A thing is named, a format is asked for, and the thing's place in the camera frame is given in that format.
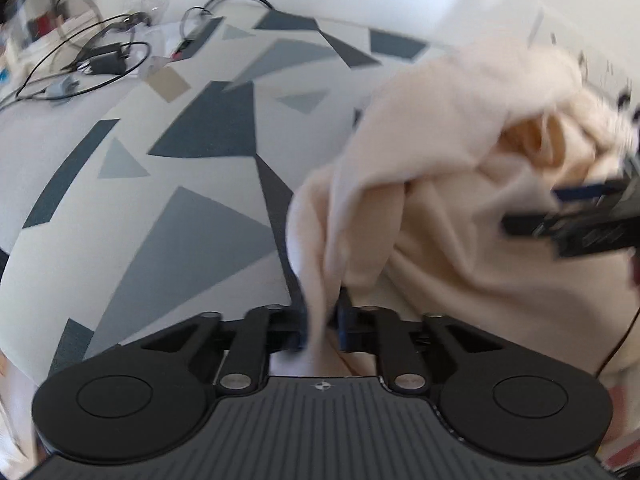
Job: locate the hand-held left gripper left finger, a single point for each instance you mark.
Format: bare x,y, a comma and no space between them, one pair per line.
299,327

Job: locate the small white blue connector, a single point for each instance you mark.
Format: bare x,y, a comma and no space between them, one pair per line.
60,88

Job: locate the black power strip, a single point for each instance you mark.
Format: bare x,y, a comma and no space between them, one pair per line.
200,35

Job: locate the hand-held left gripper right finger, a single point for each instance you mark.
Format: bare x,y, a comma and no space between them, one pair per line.
345,325

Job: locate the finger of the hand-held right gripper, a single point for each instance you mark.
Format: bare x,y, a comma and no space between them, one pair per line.
585,191
525,226

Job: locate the black power adapter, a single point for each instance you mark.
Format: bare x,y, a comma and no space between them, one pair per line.
103,62

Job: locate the cream sweatshirt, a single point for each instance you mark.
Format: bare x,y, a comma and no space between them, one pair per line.
450,160

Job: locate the geometric patterned bed sheet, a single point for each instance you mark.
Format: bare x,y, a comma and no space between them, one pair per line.
150,260

